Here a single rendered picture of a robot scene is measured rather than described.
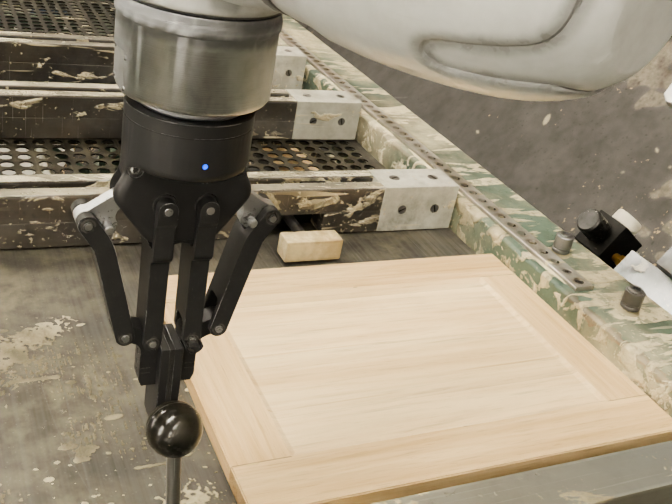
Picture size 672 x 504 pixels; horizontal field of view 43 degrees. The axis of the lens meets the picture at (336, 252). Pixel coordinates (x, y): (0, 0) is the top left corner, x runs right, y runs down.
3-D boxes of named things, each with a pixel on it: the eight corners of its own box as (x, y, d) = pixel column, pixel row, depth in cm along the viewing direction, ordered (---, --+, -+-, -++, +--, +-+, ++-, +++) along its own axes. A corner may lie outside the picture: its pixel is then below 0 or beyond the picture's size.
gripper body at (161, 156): (240, 77, 53) (223, 207, 57) (103, 71, 49) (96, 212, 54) (283, 122, 47) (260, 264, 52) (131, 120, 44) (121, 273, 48)
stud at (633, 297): (642, 313, 104) (651, 293, 102) (627, 315, 103) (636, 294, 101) (629, 302, 105) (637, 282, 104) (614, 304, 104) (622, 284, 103)
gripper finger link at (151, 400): (173, 349, 55) (161, 350, 55) (164, 431, 58) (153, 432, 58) (161, 323, 57) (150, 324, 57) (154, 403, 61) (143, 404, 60)
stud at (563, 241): (572, 256, 114) (579, 237, 113) (558, 257, 113) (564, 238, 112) (561, 247, 116) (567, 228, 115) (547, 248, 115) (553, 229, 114)
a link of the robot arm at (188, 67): (100, -31, 47) (95, 71, 50) (136, 15, 40) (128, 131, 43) (252, -18, 51) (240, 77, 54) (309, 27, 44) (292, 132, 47)
